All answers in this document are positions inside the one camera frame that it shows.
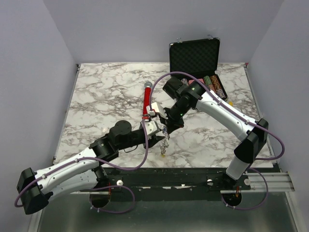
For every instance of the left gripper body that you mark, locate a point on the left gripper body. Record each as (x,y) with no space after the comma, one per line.
(136,138)

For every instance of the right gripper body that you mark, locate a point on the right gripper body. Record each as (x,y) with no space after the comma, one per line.
(174,114)

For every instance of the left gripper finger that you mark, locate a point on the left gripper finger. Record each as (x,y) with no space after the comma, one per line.
(160,131)
(153,140)

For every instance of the round metal keyring disc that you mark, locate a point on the round metal keyring disc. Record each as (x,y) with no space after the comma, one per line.
(164,142)

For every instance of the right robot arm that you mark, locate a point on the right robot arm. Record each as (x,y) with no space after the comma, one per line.
(251,133)

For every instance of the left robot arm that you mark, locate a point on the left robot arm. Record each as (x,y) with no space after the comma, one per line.
(82,171)

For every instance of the pink playing card deck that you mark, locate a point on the pink playing card deck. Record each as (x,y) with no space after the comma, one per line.
(191,81)

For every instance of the red glitter microphone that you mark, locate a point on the red glitter microphone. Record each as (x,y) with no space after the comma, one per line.
(147,90)

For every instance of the brown poker chip stack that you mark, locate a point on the brown poker chip stack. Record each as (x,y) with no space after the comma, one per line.
(217,86)

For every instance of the black poker chip case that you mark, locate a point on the black poker chip case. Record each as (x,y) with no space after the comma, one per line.
(198,58)

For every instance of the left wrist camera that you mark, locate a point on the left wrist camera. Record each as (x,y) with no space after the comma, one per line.
(150,127)

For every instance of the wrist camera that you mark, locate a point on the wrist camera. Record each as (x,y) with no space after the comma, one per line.
(150,127)
(156,109)

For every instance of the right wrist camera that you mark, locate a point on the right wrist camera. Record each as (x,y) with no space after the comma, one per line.
(156,109)

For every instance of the black front mounting rail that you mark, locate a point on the black front mounting rail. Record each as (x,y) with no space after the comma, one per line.
(165,184)

